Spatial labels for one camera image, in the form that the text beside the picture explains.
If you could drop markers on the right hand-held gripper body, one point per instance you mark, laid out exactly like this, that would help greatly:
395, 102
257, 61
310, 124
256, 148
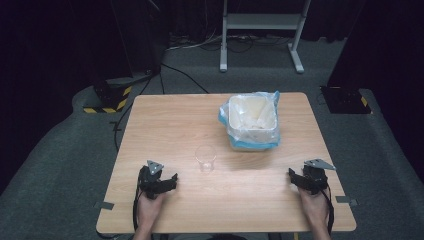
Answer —
315, 178

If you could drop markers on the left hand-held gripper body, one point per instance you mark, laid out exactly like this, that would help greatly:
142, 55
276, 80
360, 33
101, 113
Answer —
150, 180

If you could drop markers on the person's right hand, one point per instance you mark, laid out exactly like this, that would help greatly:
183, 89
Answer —
313, 208

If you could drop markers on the person's left hand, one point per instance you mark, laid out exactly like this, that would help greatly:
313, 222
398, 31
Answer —
149, 210

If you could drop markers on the clear plastic cup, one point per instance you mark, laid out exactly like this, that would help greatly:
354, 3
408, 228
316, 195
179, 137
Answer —
205, 159

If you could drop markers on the grey tape piece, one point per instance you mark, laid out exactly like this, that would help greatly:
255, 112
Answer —
346, 200
104, 205

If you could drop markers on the white box in blue bag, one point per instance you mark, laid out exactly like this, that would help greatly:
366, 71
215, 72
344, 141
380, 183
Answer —
271, 138

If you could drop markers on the white square bin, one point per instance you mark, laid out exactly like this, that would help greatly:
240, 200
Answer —
251, 113

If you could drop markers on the black base with yellow mark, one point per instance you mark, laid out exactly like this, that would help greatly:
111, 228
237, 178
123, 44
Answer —
345, 100

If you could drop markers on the black base with yellow stripes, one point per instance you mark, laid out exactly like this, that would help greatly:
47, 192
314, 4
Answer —
111, 100

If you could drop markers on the white metal stand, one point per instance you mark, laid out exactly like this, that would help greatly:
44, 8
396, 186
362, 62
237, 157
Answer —
263, 21

